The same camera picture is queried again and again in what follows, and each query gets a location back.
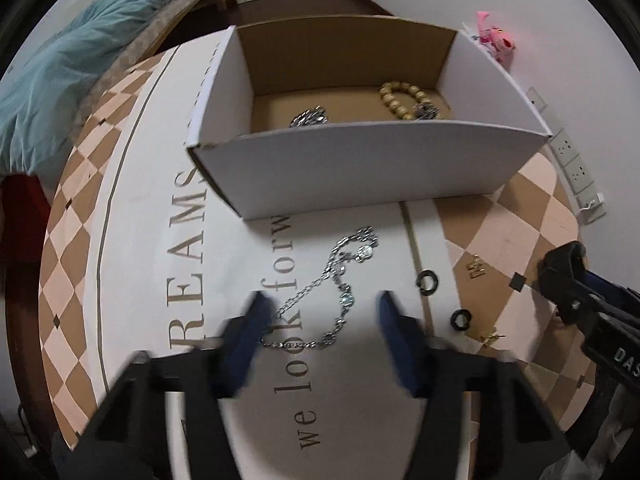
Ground silver chain necklace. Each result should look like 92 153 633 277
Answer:
260 226 379 351

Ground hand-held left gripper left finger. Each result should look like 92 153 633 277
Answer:
82 291 276 448

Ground wooden bed frame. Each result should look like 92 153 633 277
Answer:
75 0 228 131

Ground teal blanket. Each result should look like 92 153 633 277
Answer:
0 0 225 177

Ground pink plush toy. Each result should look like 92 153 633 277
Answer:
474 10 517 69

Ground red chair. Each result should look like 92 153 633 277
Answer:
0 174 52 321

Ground silver chain bracelet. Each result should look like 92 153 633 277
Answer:
289 106 330 129

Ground wooden bead bracelet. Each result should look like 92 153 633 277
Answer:
378 81 441 122

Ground white cardboard box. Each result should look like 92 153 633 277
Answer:
186 16 554 221

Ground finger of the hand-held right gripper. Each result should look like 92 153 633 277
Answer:
537 241 608 328
586 270 640 311

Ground white power strip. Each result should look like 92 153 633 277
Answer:
524 87 606 224

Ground checkered printed tablecloth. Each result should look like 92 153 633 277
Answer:
38 42 601 480

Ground clear plastic bag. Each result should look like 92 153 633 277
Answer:
540 400 640 480

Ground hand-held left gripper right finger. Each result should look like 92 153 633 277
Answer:
376 290 571 457

